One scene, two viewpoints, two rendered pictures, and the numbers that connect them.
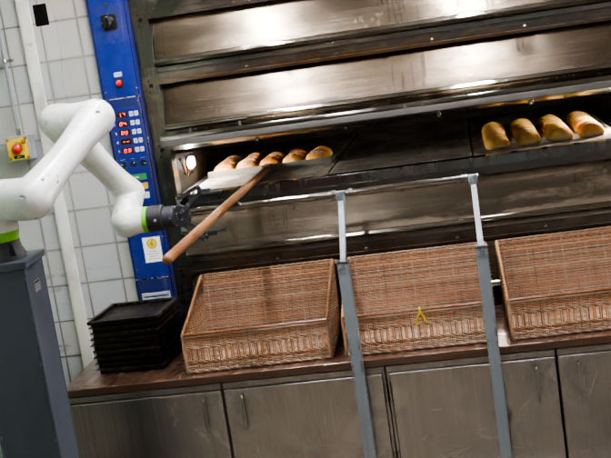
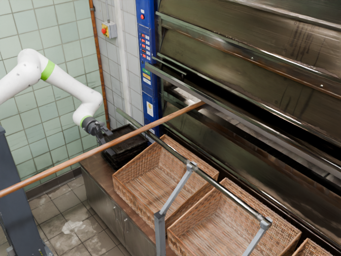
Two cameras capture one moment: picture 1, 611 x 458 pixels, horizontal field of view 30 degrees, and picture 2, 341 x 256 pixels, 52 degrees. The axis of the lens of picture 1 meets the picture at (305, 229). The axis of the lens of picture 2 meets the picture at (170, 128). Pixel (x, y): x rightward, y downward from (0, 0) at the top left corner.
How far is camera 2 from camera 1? 325 cm
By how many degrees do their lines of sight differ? 46
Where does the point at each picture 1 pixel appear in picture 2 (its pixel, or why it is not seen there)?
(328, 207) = (227, 145)
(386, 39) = (287, 67)
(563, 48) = not seen: outside the picture
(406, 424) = not seen: outside the picture
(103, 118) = (21, 79)
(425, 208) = (275, 186)
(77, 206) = (129, 69)
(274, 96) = (211, 66)
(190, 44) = (175, 9)
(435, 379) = not seen: outside the picture
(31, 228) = (115, 68)
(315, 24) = (243, 31)
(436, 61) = (319, 103)
